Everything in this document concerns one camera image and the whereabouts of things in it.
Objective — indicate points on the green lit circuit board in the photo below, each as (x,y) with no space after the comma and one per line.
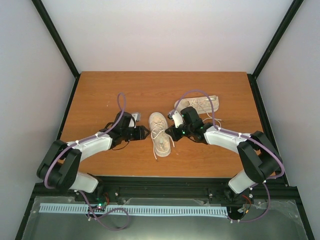
(102,203)

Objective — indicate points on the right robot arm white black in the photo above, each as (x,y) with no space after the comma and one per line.
(258,156)

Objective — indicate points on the black aluminium frame rail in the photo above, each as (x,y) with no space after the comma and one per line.
(215,190)

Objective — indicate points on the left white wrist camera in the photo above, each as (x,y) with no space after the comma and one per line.
(136,116)

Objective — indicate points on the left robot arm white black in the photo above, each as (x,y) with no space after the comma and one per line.
(60,167)

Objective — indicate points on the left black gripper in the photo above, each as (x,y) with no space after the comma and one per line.
(140,135)

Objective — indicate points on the white lace sneaker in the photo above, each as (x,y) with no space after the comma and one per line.
(162,142)
(202,106)

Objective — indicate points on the light blue cable duct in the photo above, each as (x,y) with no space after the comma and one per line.
(136,210)

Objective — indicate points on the right black frame post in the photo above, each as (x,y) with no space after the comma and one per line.
(284,24)

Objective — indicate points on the black frame post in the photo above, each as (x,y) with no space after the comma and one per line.
(284,24)
(50,26)

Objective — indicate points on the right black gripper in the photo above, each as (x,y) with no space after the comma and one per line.
(173,133)

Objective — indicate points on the left black frame post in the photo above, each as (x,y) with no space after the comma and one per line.
(50,26)

